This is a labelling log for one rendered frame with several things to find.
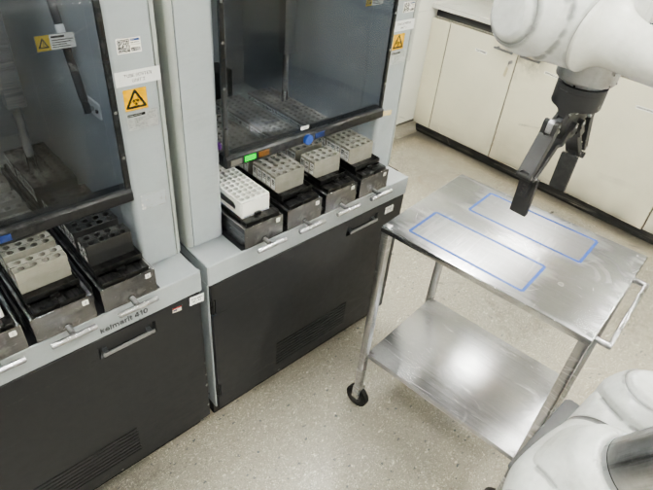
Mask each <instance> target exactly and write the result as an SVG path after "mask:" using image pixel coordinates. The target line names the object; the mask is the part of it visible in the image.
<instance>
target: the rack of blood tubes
mask: <svg viewBox="0 0 653 490"><path fill-rule="evenodd" d="M219 169H220V189H221V203H223V204H224V205H225V206H226V207H228V208H229V209H230V210H231V211H233V212H234V213H235V214H236V215H238V216H239V217H240V218H241V219H244V217H246V218H247V216H248V217H249V215H251V216H252V214H253V215H254V213H255V212H256V211H257V210H262V211H263V209H264V210H265V208H267V209H268V208H269V191H267V190H266V189H265V188H263V187H262V186H260V185H259V184H257V183H256V182H255V181H253V180H252V179H250V178H249V177H248V176H246V175H245V174H243V173H242V172H241V171H239V170H238V169H236V168H235V167H232V168H229V169H225V168H223V167H222V166H221V165H220V164H219Z"/></svg>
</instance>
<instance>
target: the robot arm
mask: <svg viewBox="0 0 653 490"><path fill-rule="evenodd" d="M652 17H653V0H494V3H493V7H492V10H491V16H490V22H491V28H492V31H493V34H494V36H495V38H496V40H497V41H498V42H499V43H500V44H501V45H502V46H503V47H504V48H506V49H507V50H509V51H510V52H512V53H516V54H518V55H520V56H525V57H532V58H533V59H534V60H538V61H543V62H547V63H551V64H554V65H558V66H557V69H556V74H557V75H558V76H559V78H558V81H557V83H556V85H555V88H554V91H553V94H552V96H551V100H552V102H553V103H554V104H555V105H556V106H557V108H558V112H557V113H556V115H555V116H554V117H553V118H552V120H551V119H549V118H545V120H544V121H543V124H542V126H541V129H540V131H539V132H538V134H537V136H536V138H535V139H534V141H533V144H532V146H531V147H530V149H529V151H528V153H527V155H526V156H525V158H524V160H523V162H522V163H521V165H520V167H519V169H518V170H517V172H516V176H517V177H519V178H520V180H519V183H518V186H517V189H516V192H515V194H514V196H513V199H512V202H511V205H510V208H509V209H510V210H512V211H514V212H516V213H518V214H519V215H521V216H523V217H525V216H527V214H528V212H529V209H530V207H531V204H532V201H533V197H534V195H535V192H536V189H537V187H538V184H539V181H540V180H538V179H537V178H538V177H539V175H540V174H541V172H542V171H543V169H544V168H545V166H546V165H547V163H548V162H549V160H550V159H551V158H552V156H553V155H554V154H555V153H556V151H557V150H558V148H562V147H563V146H564V144H566V151H562V152H561V155H560V157H559V160H558V162H557V165H556V168H555V170H554V173H553V175H552V178H551V180H550V183H549V186H550V187H552V188H555V189H557V190H559V191H561V192H564V191H565V190H566V188H567V184H568V182H569V179H570V177H571V175H572V172H573V170H574V168H575V165H576V163H577V161H578V159H579V158H584V157H585V155H586V153H585V152H582V150H583V151H585V150H586V149H587V148H588V143H589V138H590V133H591V128H592V123H593V119H594V115H595V114H596V113H597V112H598V111H599V110H600V109H601V107H602V104H603V102H604V100H605V98H606V96H607V94H608V91H609V89H610V88H613V87H615V86H616V85H617V84H618V81H619V78H620V76H621V75H622V76H624V77H626V78H629V79H631V80H634V81H636V82H638V83H641V84H643V85H646V86H648V87H651V88H653V25H651V24H650V23H649V22H650V20H651V19H652ZM582 141H583V142H582ZM502 490H653V371H651V370H646V369H639V368H632V369H627V370H623V371H620V372H617V373H615V374H613V375H610V376H608V377H607V378H606V379H605V380H603V381H602V383H601V384H600V385H599V386H598V387H597V389H596V390H595V391H594V393H592V394H591V395H590V396H589V397H588V398H587V399H586V400H585V401H584V403H583V404H581V405H580V406H579V407H578V408H577V409H576V410H575V411H574V412H573V413H572V414H571V415H570V416H569V418H568V419H567V420H566V421H565V422H564V423H563V424H561V425H560V426H558V427H556V428H555V429H553V430H552V431H550V432H549V433H548V434H546V435H545V436H543V437H542V438H541V439H539V440H538V441H537V442H536V443H535V444H533V445H532V446H531V447H530V448H529V449H528V450H527V451H526V452H525V453H523V454H522V455H521V456H520V457H519V459H518V460H517V461H516V462H515V463H514V464H513V465H512V467H511V469H510V470H509V472H508V474H507V477H506V479H505V481H504V484H503V487H502Z"/></svg>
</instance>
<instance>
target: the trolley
mask: <svg viewBox="0 0 653 490"><path fill-rule="evenodd" d="M512 199H513V196H511V195H509V194H507V193H504V192H501V191H499V190H496V189H494V188H492V187H490V186H487V185H485V184H483V183H481V182H478V181H476V180H474V179H472V178H469V177H467V176H465V175H463V174H461V175H460V176H458V177H456V178H455V179H453V180H452V181H450V182H449V183H447V184H446V185H444V186H443V187H441V188H439V189H438V190H436V191H435V192H433V193H431V194H430V195H428V196H427V197H425V198H424V199H422V200H420V201H419V202H417V203H416V204H414V205H413V206H411V207H410V208H408V209H407V210H405V211H403V212H402V213H400V214H399V215H397V216H396V217H394V218H393V219H391V220H390V221H388V222H387V223H385V224H383V225H382V227H381V231H382V234H381V239H380V245H379V251H378V256H377V262H376V266H375V272H374V277H373V283H372V288H371V294H370V300H369V305H368V310H367V315H366V321H365V326H364V332H363V337H362V343H361V352H360V358H359V363H358V369H357V374H356V380H355V383H352V384H351V385H349V386H348V387H347V395H348V397H349V399H350V400H351V401H352V402H353V403H354V404H356V405H358V406H364V405H365V404H366V403H367V402H368V394H367V393H366V391H365V390H364V388H365V383H363V381H364V377H365V372H366V367H367V362H368V359H369V360H371V361H372V362H374V363H375V364H376V365H378V366H379V367H381V368H382V369H384V370H385V371H387V372H388V373H389V374H391V375H392V376H394V377H395V378H396V379H398V380H399V381H401V382H402V383H403V384H405V385H406V386H408V387H409V388H410V389H412V390H413V391H414V392H416V393H417V394H419V395H420V396H421V397H423V398H424V399H426V400H427V401H428V402H430V403H432V404H433V405H434V406H436V407H437V408H439V409H440V410H441V411H443V412H444V413H446V414H447V415H448V416H450V417H451V418H453V419H454V420H455V421H457V422H458V423H460V424H461V425H462V426H464V427H465V428H467V429H468V430H469V431H471V432H472V433H474V434H475V435H476V436H478V437H479V438H481V439H482V440H484V441H485V442H487V443H488V444H489V445H491V446H492V447H493V448H494V449H495V450H497V451H498V452H500V453H501V454H502V455H504V456H505V457H507V458H508V459H509V460H512V459H513V458H514V457H515V456H516V455H517V453H518V452H519V451H520V450H521V449H522V448H523V447H524V446H525V444H526V443H527V442H528V441H529V440H530V439H531V438H532V437H533V435H534V434H535V433H536V432H537V431H538V430H539V428H540V427H541V426H542V425H543V424H544V423H545V422H546V421H547V419H548V418H549V417H550V416H551V415H552V414H553V413H554V412H555V410H556V409H557V408H558V407H559V406H560V405H561V404H562V402H563V401H564V399H565V398H566V396H567V394H568V392H569V390H570V388H571V387H572V385H573V383H574V382H575V380H576V378H577V376H578V375H579V373H580V371H581V369H583V367H584V365H585V364H586V362H587V360H588V358H589V357H590V355H591V353H592V352H593V350H594V348H595V346H596V345H597V344H598V345H600V346H602V347H604V348H606V349H608V350H610V349H611V348H612V346H613V344H614V343H615V341H616V339H617V338H618V336H619V335H620V333H621V331H622V330H623V329H624V327H625V326H626V324H627V322H628V321H629V319H630V318H631V316H632V314H633V313H634V311H635V309H636V307H637V305H638V304H639V302H640V300H641V299H642V297H643V296H644V294H645V292H646V291H647V289H648V287H649V285H650V284H648V283H646V282H644V281H642V280H640V279H638V278H636V276H637V274H638V273H639V271H640V270H641V268H642V267H643V265H644V264H645V262H646V260H647V259H648V257H647V256H644V255H643V254H641V253H639V252H636V251H634V250H632V249H630V248H627V247H625V246H623V245H621V244H618V243H616V242H614V241H612V240H609V239H607V238H605V237H603V236H600V235H598V234H596V233H594V232H591V231H589V230H587V229H586V228H583V227H580V226H578V225H575V224H573V223H571V222H569V221H566V220H564V219H562V218H560V217H557V216H555V215H553V214H551V213H548V212H546V211H544V210H542V209H539V208H537V207H535V206H533V205H531V207H530V209H529V212H528V214H527V216H525V217H523V216H521V215H519V214H518V213H516V212H514V211H512V210H510V209H509V208H510V205H511V202H512ZM392 238H394V239H396V240H398V241H399V242H401V243H403V244H405V245H407V246H408V247H410V248H412V249H414V250H416V251H417V252H419V253H421V254H423V255H425V256H426V257H428V258H430V259H432V260H434V261H435V265H434V269H433V273H432V276H431V279H430V285H429V289H428V293H427V297H426V300H425V303H424V304H423V305H422V306H421V307H419V308H418V309H417V310H416V311H415V312H414V313H413V314H411V315H410V316H409V317H408V318H407V319H406V320H405V321H403V322H402V323H401V324H400V325H399V326H398V327H397V328H395V329H394V330H393V331H392V332H391V333H390V334H388V335H387V336H386V337H385V338H384V339H383V340H382V341H380V342H379V343H378V344H377V345H376V346H375V347H374V348H372V349H371V350H370V347H371V342H372V336H373V332H374V327H375V322H376V317H377V312H378V307H379V302H380V297H381V293H382V287H383V282H384V277H385V272H386V267H387V262H388V257H389V253H390V248H391V243H392ZM443 266H445V267H447V268H449V269H451V270H452V271H454V272H456V273H458V274H460V275H461V276H462V277H464V278H466V279H468V280H470V281H471V282H473V283H475V284H477V285H479V286H480V287H482V288H484V289H486V290H488V291H489V292H491V293H493V294H495V295H497V296H498V297H500V298H503V299H505V300H506V301H508V302H510V303H512V304H514V305H515V306H517V307H519V308H521V309H523V310H524V311H526V312H528V313H530V314H532V315H533V316H534V317H536V318H538V319H540V320H541V321H543V322H545V323H547V324H549V325H550V326H552V327H554V328H556V329H558V330H559V331H561V332H563V333H566V334H567V335H569V336H571V337H573V338H575V339H576V340H578V341H577V342H576V344H575V346H574V348H573V350H572V351H571V353H570V355H569V357H568V359H567V361H566V363H565V365H564V367H563V369H562V371H561V372H560V374H558V373H557V372H556V371H554V370H552V369H551V368H549V367H547V366H545V365H543V364H542V363H540V362H538V361H537V360H535V359H533V358H532V357H530V356H528V355H527V354H525V353H523V352H522V351H520V350H518V349H517V348H515V347H513V346H512V345H510V344H508V343H507V342H505V341H503V340H502V339H500V338H498V337H497V336H495V335H493V334H492V333H490V332H488V331H486V330H484V329H482V328H481V327H479V326H477V325H476V324H474V323H472V322H471V321H469V320H467V319H466V318H465V317H463V316H462V315H460V314H458V313H457V312H455V311H453V310H452V309H450V308H448V307H447V306H445V305H443V304H442V303H440V302H438V301H437V300H435V299H434V296H435V292H436V288H437V285H438V281H439V278H440V274H441V271H442V267H443ZM632 283H634V284H636V285H639V286H640V287H642V288H641V290H640V291H639V293H638V295H637V296H636V298H635V300H634V302H633V303H632V305H631V306H630V308H629V310H628V311H627V313H626V314H625V316H624V318H623V319H622V321H621V322H620V324H619V326H618V327H617V329H616V330H615V332H614V334H613V335H612V337H611V338H610V339H609V341H606V340H604V339H602V338H601V335H602V334H603V332H604V330H605V329H606V327H607V325H608V323H609V322H610V320H611V318H612V316H613V315H614V313H615V311H616V310H617V308H618V306H619V304H620V303H621V301H622V299H623V298H624V296H625V294H626V292H627V291H628V290H629V288H630V287H631V285H632Z"/></svg>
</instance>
